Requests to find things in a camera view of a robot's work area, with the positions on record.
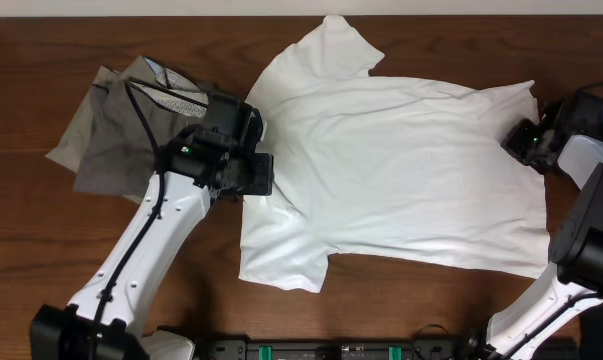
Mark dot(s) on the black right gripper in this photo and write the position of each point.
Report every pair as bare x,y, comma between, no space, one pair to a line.
513,144

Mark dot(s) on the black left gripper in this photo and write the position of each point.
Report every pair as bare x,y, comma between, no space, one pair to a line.
260,174

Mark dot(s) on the white t-shirt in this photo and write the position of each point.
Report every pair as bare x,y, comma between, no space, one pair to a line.
397,167

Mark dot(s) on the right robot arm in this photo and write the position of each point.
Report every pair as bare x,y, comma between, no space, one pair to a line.
568,139

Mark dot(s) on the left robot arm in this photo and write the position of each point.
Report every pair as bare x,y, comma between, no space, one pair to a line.
105,319

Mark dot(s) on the grey folded shorts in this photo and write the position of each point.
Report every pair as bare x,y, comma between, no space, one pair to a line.
119,159

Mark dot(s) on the beige folded garment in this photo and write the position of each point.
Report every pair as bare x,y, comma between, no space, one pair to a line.
76,139

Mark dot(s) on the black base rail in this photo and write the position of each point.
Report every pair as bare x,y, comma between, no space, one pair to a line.
425,348

